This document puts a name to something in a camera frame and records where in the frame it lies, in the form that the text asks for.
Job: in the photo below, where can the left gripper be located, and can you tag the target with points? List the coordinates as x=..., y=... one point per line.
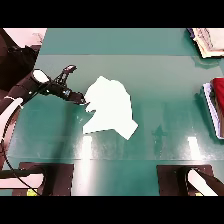
x=74, y=96

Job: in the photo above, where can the white T-shirt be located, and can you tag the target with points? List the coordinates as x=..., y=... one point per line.
x=110, y=106

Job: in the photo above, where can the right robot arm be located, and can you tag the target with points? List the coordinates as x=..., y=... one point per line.
x=200, y=181

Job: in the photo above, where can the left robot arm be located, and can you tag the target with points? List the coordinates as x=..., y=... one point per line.
x=13, y=106

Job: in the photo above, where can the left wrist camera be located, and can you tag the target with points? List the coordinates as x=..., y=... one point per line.
x=64, y=75

